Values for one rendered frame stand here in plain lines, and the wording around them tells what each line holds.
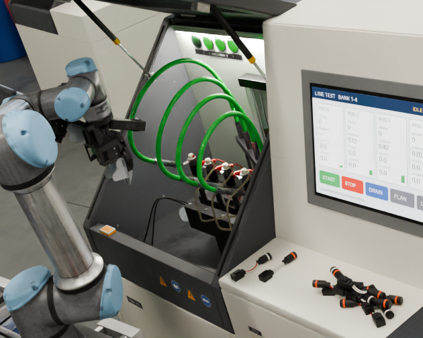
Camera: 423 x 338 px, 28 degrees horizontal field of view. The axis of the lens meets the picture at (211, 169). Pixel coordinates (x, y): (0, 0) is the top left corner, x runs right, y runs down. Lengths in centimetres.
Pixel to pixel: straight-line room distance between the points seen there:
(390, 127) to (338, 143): 17
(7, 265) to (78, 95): 290
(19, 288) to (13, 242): 311
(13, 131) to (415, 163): 87
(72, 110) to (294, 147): 58
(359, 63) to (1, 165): 83
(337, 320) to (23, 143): 82
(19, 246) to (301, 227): 294
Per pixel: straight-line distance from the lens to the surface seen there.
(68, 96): 197
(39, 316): 191
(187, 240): 271
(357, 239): 209
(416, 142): 188
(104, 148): 214
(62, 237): 176
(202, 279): 228
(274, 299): 208
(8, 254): 492
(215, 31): 258
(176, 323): 258
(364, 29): 192
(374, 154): 196
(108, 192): 274
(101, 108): 211
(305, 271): 214
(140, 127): 220
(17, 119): 163
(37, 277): 191
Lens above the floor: 219
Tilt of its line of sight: 26 degrees down
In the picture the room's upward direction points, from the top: 17 degrees counter-clockwise
